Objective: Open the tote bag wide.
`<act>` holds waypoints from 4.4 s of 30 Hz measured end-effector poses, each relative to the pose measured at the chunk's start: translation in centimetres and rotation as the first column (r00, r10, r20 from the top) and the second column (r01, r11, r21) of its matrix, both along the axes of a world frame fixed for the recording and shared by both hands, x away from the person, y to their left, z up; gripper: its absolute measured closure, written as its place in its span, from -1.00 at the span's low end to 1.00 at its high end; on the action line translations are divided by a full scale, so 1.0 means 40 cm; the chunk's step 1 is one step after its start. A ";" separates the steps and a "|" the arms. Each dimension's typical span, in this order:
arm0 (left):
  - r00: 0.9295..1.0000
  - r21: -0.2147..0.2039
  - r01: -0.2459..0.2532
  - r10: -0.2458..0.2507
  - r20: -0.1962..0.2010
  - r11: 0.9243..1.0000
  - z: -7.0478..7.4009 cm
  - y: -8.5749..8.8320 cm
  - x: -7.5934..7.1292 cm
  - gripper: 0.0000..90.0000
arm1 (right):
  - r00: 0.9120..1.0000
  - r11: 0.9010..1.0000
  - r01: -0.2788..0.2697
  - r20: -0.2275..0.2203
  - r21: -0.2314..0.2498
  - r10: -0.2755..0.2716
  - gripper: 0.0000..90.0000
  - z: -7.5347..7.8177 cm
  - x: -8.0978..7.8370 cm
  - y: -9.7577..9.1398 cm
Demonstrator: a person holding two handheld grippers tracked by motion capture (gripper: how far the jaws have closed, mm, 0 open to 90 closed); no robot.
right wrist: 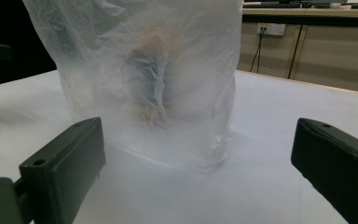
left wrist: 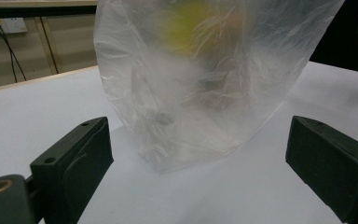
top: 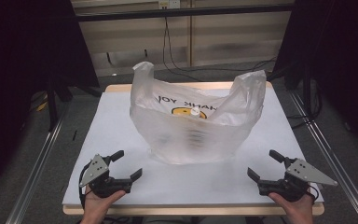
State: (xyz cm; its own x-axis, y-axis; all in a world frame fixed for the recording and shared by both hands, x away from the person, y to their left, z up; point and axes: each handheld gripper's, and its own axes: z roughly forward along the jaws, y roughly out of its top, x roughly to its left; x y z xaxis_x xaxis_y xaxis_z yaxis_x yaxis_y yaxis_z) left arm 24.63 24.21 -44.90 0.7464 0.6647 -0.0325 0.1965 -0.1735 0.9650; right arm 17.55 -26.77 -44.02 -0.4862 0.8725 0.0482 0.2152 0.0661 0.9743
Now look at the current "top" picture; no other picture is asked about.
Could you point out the black curtain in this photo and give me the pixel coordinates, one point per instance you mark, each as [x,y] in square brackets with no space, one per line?
[345,56]
[21,62]

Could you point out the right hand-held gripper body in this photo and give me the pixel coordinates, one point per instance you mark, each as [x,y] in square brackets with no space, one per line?
[304,172]

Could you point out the translucent white plastic bag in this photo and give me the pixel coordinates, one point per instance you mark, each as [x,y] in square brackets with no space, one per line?
[167,137]

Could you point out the white wall socket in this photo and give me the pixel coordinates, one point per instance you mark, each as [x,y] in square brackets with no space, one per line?
[169,3]

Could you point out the black horizontal bar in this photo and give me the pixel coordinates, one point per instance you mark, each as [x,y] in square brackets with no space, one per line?
[180,12]

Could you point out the white table mat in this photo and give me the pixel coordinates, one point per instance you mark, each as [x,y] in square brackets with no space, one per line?
[115,133]

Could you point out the person's left hand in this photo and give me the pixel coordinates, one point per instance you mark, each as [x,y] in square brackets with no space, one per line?
[96,207]

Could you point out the black metal stand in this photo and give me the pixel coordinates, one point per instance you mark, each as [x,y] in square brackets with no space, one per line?
[307,90]
[52,105]

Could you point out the small black stick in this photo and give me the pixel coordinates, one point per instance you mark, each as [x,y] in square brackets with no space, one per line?
[75,135]

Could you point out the clear bottle with white cap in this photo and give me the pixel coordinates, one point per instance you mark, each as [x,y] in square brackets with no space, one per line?
[195,112]

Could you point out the metal floor rail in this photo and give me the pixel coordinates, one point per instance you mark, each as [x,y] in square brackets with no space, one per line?
[332,161]
[34,180]

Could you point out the person's right hand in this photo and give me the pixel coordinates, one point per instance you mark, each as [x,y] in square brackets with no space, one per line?
[298,211]

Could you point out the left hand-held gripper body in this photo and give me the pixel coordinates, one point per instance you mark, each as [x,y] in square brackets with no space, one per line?
[97,170]

